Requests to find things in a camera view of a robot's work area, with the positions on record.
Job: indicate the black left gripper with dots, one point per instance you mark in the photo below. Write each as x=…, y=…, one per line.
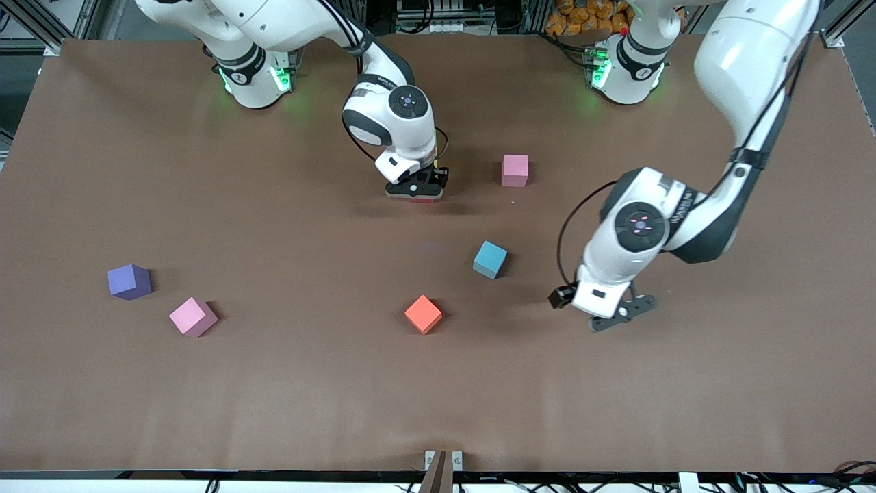
x=560, y=296

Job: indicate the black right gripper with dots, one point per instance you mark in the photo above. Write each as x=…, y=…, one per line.
x=440, y=175

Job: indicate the red foam cube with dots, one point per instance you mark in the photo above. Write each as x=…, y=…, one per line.
x=423, y=201

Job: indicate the blue foam cube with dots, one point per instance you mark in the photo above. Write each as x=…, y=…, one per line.
x=490, y=259

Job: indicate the pink foam cube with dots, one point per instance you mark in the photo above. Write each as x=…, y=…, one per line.
x=514, y=170
x=192, y=316

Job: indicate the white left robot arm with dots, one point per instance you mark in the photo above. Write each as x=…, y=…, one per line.
x=746, y=61

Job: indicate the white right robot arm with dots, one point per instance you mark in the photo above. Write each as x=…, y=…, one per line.
x=404, y=137

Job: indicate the orange foam cube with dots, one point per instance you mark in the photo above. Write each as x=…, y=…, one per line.
x=423, y=313

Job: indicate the white power strip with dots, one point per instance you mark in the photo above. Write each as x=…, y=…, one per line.
x=434, y=26

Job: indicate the orange snack bags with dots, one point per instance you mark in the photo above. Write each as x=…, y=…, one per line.
x=582, y=17

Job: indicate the brown table cover sheet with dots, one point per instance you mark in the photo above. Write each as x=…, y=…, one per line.
x=274, y=397

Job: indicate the purple foam cube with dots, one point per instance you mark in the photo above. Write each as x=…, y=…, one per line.
x=129, y=281

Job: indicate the small metal mounting bracket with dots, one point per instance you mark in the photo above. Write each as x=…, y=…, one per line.
x=429, y=459

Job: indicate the brown camera strut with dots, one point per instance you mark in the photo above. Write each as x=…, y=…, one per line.
x=438, y=476

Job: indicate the white plastic bracket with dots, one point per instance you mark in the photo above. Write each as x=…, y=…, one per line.
x=688, y=483

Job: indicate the aluminium frame profile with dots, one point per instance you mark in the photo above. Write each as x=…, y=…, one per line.
x=27, y=46
x=833, y=39

